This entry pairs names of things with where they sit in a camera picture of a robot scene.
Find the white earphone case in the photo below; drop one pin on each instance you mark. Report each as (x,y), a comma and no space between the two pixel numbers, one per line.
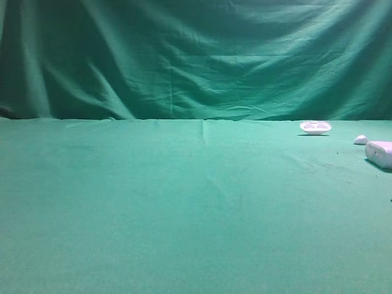
(379,152)

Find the white open case half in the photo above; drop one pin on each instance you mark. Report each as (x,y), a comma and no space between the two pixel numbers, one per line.
(315,127)

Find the green backdrop cloth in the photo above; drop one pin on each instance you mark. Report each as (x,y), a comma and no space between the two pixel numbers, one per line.
(256,60)

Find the green table cloth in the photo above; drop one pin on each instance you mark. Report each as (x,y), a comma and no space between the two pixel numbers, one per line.
(192,206)

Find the small white earbud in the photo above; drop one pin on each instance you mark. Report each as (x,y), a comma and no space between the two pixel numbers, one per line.
(360,140)

